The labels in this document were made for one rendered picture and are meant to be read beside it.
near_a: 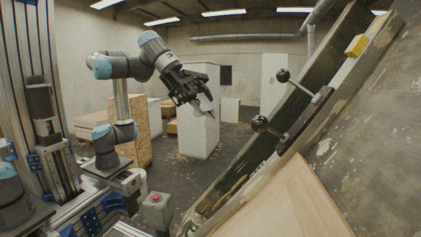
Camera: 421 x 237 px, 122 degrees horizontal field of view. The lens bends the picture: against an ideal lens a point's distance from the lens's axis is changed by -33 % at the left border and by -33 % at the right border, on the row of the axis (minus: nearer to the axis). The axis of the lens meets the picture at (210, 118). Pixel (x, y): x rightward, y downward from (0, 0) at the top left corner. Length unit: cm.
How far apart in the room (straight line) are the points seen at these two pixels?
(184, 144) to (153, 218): 237
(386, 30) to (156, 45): 60
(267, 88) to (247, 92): 454
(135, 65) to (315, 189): 60
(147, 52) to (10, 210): 76
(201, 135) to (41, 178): 242
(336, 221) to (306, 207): 6
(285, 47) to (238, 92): 316
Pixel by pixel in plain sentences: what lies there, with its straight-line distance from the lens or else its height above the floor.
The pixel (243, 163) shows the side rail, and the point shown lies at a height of 119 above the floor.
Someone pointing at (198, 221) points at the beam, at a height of 88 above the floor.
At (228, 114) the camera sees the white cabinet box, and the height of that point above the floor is 26.
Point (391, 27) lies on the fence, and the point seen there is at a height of 166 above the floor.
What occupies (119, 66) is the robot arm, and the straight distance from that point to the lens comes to 60.
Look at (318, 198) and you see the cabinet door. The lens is 31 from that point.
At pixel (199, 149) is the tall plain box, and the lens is 310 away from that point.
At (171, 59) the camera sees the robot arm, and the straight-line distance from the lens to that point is 54.
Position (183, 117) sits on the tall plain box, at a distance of 303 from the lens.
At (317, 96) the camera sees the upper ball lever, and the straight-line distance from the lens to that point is 43.
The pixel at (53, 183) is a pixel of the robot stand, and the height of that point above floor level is 106.
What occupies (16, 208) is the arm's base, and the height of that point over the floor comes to 110.
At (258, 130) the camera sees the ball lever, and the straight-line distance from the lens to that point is 34.
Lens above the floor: 153
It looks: 15 degrees down
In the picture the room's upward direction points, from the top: straight up
